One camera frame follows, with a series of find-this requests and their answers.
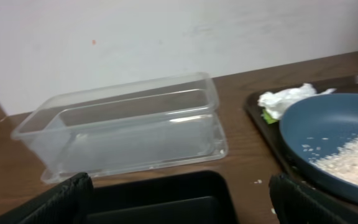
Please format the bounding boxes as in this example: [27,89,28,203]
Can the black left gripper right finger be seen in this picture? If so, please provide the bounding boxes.
[268,174,358,224]

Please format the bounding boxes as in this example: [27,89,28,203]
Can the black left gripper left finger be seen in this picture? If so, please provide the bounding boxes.
[0,172,93,224]

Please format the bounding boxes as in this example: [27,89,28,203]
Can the dark blue plate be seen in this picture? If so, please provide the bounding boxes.
[279,93,358,204]

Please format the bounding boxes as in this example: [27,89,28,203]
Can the brown serving tray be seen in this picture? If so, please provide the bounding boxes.
[243,74,358,218]

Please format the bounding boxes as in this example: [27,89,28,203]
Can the pile of white rice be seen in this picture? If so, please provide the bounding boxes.
[301,135,358,185]

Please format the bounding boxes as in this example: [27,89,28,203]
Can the green yellow wrapper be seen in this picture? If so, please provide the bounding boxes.
[262,109,278,124]

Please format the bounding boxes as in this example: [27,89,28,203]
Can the black plastic tray bin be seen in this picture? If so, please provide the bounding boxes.
[86,170,238,224]

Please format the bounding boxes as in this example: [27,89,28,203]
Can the crumpled white napkin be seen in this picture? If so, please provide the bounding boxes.
[257,83,336,121]

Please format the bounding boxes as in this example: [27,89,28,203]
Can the clear plastic bin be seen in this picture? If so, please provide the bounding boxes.
[11,73,228,184]

